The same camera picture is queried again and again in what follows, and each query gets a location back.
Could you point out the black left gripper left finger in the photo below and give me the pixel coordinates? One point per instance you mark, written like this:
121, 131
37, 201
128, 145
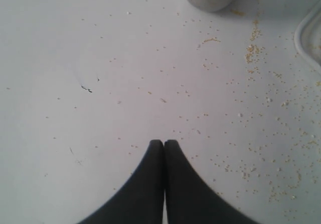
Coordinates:
141, 198

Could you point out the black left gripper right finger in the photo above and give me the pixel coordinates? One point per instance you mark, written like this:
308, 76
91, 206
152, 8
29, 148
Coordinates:
189, 199

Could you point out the white plastic tray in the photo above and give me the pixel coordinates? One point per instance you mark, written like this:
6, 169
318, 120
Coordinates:
307, 38

